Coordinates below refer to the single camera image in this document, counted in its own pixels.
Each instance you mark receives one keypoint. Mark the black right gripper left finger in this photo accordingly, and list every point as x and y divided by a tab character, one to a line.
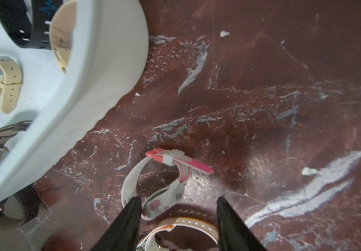
123	233

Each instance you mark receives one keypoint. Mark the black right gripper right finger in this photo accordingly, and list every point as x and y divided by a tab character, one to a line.
234	235

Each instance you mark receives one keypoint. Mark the white orange strap watch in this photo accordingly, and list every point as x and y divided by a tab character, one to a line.
180	234

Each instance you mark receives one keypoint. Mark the white pink strap watch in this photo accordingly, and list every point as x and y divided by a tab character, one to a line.
163	199

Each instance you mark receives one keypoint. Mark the beige strap watch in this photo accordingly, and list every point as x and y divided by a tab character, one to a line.
10	84

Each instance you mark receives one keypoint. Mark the cream strap round watch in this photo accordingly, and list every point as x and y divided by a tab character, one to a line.
60	33

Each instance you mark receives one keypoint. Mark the black strap watch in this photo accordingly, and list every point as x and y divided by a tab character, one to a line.
28	27

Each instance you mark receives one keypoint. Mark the white plastic storage box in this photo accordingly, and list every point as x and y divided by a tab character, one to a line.
109	53

